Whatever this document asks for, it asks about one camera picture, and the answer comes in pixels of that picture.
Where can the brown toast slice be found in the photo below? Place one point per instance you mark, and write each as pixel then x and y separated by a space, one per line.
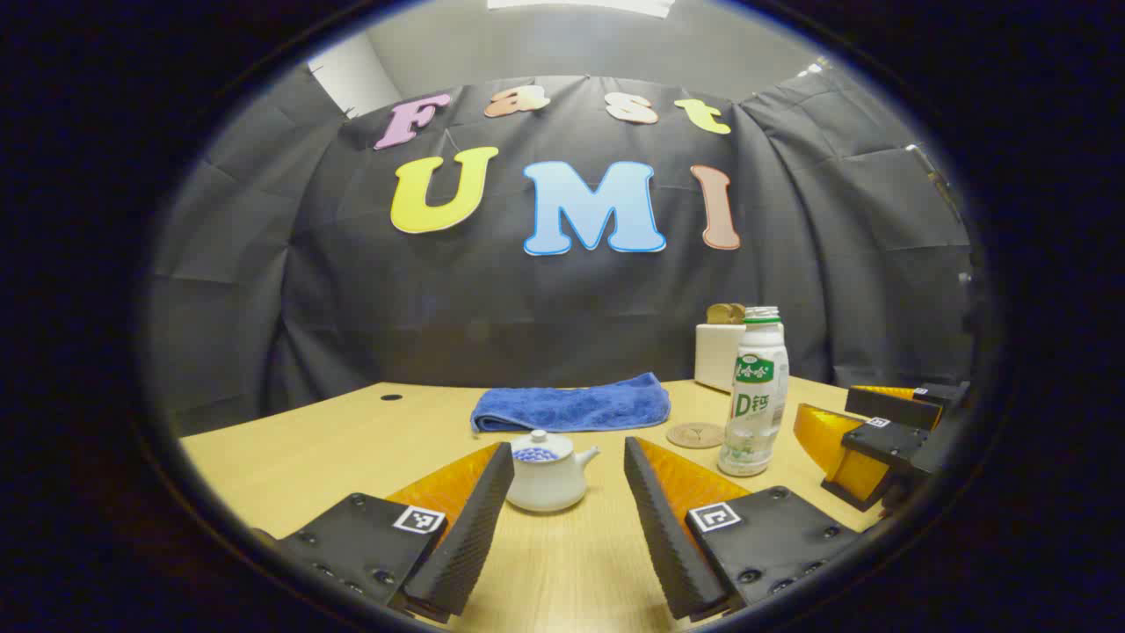
pixel 721 313

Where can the white toaster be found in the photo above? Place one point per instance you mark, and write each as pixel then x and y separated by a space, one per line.
pixel 716 356

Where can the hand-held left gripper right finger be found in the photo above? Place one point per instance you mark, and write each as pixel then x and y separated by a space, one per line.
pixel 668 545

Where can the blue towel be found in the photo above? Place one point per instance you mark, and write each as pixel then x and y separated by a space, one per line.
pixel 571 406

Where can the round wooden coaster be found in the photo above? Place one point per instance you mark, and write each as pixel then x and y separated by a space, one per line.
pixel 694 436

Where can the white teacup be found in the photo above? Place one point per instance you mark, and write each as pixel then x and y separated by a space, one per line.
pixel 545 488

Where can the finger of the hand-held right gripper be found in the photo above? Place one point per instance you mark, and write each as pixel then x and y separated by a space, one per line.
pixel 896 406
pixel 879 444

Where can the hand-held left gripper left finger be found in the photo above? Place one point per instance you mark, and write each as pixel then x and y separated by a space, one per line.
pixel 470 545

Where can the black backdrop cloth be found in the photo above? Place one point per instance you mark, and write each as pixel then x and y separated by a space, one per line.
pixel 527 308

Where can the white green-label water bottle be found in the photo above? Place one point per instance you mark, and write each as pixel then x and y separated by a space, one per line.
pixel 756 396

